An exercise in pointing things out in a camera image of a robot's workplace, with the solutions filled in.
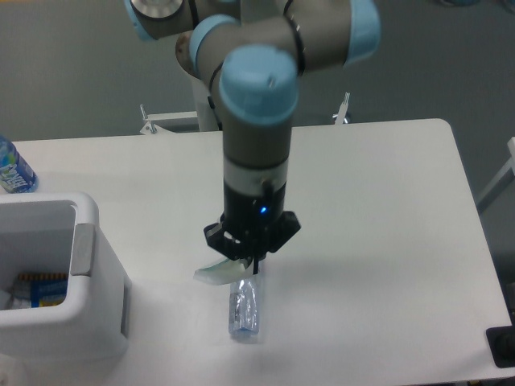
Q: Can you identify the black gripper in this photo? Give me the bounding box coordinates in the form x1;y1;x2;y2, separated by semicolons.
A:
204;183;301;272

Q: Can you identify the blue snack wrapper in bin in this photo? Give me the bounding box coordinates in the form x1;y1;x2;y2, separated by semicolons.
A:
8;273;68;310

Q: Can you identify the black device at table edge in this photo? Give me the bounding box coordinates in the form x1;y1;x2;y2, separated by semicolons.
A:
486;326;514;368

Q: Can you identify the white trash can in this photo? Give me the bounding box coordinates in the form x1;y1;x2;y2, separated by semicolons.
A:
1;193;131;361

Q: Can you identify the clear plastic water bottle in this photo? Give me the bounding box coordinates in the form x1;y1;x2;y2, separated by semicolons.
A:
228;274;262;344

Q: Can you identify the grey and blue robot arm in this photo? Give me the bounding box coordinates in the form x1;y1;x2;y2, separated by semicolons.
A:
126;1;381;285

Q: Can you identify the white pedestal base frame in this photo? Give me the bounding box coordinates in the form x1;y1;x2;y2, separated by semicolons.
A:
138;91;351;136

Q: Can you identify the white paper carton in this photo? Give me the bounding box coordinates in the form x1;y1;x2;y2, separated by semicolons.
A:
193;258;253;285

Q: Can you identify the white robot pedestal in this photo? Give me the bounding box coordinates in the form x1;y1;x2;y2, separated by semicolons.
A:
175;31;221;125

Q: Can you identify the white frame at right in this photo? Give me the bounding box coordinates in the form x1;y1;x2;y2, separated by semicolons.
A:
476;137;514;214

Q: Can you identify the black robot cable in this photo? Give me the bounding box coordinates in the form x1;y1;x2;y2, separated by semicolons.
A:
207;94;225;132

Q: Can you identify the blue labelled bottle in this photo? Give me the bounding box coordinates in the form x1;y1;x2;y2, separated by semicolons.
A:
1;136;39;194

